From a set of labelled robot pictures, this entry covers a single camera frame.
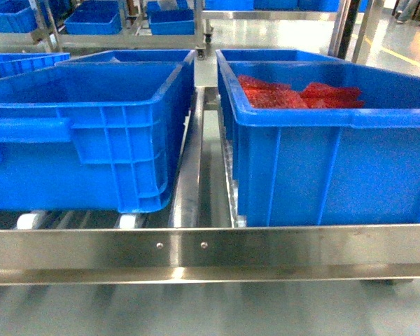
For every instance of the blue bin rear right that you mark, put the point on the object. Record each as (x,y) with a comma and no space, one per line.
(282,56)

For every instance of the blue bin rear left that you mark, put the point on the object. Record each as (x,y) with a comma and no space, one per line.
(127,56)

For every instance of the blue bin left front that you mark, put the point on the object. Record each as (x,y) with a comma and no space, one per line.
(93,136)

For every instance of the blue bin with red wrap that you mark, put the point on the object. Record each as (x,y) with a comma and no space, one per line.
(325,166)

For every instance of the red bubble wrap pieces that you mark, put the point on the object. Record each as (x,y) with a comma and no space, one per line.
(264,95)

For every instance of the background steel rack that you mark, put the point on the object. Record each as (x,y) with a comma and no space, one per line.
(56,26)

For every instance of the steel shelf front rail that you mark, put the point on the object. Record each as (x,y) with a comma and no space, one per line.
(209,255)

